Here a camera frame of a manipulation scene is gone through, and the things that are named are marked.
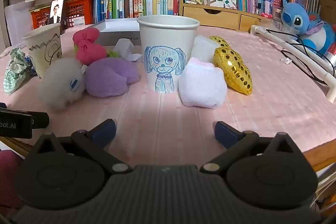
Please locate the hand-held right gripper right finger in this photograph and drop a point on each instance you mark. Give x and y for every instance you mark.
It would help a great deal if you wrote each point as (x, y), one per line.
(225, 133)

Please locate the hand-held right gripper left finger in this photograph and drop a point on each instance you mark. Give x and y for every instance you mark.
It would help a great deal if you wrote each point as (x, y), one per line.
(105, 132)

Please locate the green checked scrunchie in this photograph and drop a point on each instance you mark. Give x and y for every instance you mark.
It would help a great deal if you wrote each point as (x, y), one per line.
(15, 71)

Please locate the purple plush pad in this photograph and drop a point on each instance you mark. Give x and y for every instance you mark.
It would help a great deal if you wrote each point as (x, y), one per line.
(110, 77)

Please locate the navy patterned scrunchie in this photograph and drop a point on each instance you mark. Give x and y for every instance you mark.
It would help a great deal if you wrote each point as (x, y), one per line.
(32, 66)

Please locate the white fluffy ball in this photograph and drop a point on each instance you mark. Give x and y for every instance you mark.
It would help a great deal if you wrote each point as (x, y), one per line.
(60, 82)

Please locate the yellow dotted scrunchie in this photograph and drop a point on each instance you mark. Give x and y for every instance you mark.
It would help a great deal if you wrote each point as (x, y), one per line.
(233, 69)

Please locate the pink and green scrunchie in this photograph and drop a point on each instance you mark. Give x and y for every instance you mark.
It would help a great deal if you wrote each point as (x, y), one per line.
(89, 52)

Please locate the white fluffy cloth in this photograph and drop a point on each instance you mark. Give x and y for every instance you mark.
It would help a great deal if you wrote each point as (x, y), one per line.
(203, 48)

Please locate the grey shallow box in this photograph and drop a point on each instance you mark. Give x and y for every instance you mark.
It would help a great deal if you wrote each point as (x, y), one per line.
(118, 32)

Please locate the magenta clothing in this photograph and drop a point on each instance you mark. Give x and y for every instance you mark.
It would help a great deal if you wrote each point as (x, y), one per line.
(10, 179)

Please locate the pink tablecloth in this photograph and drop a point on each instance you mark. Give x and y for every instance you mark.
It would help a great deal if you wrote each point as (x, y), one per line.
(157, 113)

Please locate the paper cup with black drawing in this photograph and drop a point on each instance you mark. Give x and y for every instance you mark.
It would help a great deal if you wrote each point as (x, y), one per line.
(42, 43)

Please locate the small white paper scrap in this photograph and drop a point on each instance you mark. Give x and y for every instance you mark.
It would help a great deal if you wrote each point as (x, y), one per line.
(285, 60)

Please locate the paper cup with dog drawing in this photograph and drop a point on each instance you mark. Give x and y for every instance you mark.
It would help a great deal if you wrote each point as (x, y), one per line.
(168, 37)

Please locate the wooden drawer organiser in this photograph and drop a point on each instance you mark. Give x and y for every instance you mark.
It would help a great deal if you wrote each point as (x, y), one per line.
(210, 16)

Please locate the smartphone on stand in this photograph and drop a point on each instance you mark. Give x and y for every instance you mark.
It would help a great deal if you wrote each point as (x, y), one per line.
(56, 11)

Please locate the red plastic crate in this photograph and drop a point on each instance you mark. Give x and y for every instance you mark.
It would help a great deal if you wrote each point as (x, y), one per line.
(78, 11)

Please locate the small pink bow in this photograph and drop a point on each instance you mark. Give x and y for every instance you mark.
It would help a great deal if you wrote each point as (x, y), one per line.
(265, 15)

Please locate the blue plush toy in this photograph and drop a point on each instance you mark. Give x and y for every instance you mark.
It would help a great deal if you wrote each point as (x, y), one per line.
(296, 19)

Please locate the brown cardboard box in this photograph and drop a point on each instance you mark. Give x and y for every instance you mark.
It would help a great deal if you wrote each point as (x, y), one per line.
(328, 7)

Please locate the white tubular frame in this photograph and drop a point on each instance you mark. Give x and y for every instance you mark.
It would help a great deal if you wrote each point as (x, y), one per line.
(302, 56)

